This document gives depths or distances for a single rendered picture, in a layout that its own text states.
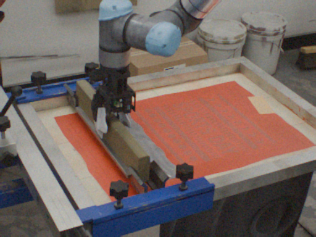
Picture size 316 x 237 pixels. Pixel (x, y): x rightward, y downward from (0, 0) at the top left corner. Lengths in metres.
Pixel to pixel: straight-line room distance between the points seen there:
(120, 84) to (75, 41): 2.31
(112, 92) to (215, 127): 0.39
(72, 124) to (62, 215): 0.49
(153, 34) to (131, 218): 0.40
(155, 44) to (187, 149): 0.39
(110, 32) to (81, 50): 2.41
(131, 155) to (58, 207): 0.24
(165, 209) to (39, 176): 0.29
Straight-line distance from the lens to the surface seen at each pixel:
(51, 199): 1.28
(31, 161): 1.40
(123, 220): 1.31
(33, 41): 3.64
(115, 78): 1.40
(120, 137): 1.45
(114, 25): 1.36
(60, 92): 1.75
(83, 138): 1.63
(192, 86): 1.90
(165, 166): 1.51
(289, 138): 1.71
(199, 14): 1.39
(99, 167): 1.52
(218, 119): 1.74
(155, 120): 1.71
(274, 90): 1.89
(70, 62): 3.77
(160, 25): 1.31
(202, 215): 1.56
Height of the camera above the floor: 1.84
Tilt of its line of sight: 31 degrees down
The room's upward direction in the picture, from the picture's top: 3 degrees clockwise
